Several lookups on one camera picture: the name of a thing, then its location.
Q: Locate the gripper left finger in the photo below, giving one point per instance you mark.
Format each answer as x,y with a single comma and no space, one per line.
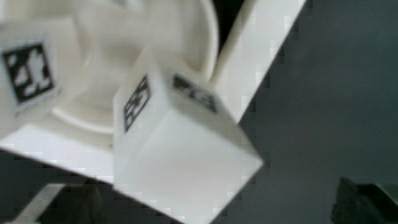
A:
67,204

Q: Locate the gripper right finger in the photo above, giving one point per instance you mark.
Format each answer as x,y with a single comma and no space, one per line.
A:
367,203

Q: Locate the white stool leg back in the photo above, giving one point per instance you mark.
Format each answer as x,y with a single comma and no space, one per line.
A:
186,160

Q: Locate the white stool leg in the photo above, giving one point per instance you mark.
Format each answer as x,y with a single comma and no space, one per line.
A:
186,160
42,76

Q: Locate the white round stool seat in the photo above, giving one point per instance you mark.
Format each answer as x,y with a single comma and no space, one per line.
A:
127,25

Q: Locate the white L-shaped fence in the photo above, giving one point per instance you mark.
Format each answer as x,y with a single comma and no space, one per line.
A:
251,47

